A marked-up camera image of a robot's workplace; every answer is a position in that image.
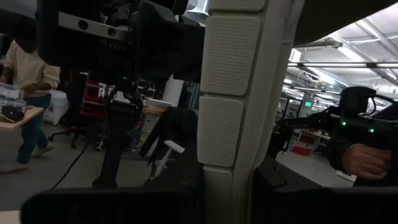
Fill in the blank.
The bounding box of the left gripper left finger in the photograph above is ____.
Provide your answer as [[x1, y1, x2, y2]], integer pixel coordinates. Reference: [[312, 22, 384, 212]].
[[146, 174, 206, 224]]

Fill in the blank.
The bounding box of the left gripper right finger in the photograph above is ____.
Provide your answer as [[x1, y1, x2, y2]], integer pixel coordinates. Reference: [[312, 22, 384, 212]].
[[251, 154, 324, 224]]

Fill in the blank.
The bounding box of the grey slide sandal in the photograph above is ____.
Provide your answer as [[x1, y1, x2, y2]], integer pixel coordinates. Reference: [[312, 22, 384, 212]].
[[197, 0, 306, 224]]

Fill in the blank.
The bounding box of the person's forearm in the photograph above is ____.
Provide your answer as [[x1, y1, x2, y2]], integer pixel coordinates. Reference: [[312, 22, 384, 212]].
[[325, 132, 354, 172]]

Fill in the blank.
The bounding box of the red storage shelf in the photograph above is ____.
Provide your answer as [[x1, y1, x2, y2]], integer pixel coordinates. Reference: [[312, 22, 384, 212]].
[[81, 79, 106, 118]]

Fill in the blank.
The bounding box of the black office chair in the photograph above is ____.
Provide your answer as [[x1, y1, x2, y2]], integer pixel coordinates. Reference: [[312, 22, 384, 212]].
[[48, 70, 108, 150]]

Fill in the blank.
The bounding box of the red bin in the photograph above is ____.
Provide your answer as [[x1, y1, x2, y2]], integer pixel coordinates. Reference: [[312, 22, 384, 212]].
[[291, 145, 312, 157]]

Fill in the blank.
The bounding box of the white chair part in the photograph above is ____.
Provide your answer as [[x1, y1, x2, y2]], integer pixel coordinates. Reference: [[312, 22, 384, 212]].
[[148, 139, 186, 182]]

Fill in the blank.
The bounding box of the white storage box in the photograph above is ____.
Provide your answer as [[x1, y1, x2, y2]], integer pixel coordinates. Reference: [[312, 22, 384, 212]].
[[42, 89, 70, 126]]

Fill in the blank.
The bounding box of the person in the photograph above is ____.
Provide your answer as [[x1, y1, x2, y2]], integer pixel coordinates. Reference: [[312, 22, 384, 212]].
[[0, 39, 62, 174]]

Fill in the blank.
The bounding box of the black jacket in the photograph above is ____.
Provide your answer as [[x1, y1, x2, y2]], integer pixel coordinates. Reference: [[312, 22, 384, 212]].
[[138, 106, 200, 187]]

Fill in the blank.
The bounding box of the white upright panel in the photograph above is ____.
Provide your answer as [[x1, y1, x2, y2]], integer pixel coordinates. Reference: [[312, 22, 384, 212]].
[[161, 75, 187, 109]]

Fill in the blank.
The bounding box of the person's hand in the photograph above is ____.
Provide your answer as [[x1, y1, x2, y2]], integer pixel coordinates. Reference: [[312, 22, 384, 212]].
[[341, 142, 393, 181]]

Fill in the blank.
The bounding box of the clear plastic box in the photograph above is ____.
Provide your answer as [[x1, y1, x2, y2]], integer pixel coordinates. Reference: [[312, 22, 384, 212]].
[[0, 83, 28, 108]]

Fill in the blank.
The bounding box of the light wooden side table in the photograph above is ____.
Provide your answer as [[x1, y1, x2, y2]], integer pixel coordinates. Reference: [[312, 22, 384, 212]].
[[0, 105, 45, 132]]

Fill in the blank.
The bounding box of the small black object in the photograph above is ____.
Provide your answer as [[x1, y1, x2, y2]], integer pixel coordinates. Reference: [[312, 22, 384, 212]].
[[1, 105, 25, 123]]

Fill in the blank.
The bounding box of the long ceiling light bar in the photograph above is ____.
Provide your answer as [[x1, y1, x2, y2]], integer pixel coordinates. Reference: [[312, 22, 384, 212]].
[[287, 61, 398, 69]]

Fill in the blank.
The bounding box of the thin black floor cable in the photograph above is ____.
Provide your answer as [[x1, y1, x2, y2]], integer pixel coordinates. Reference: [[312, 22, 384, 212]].
[[49, 139, 93, 190]]

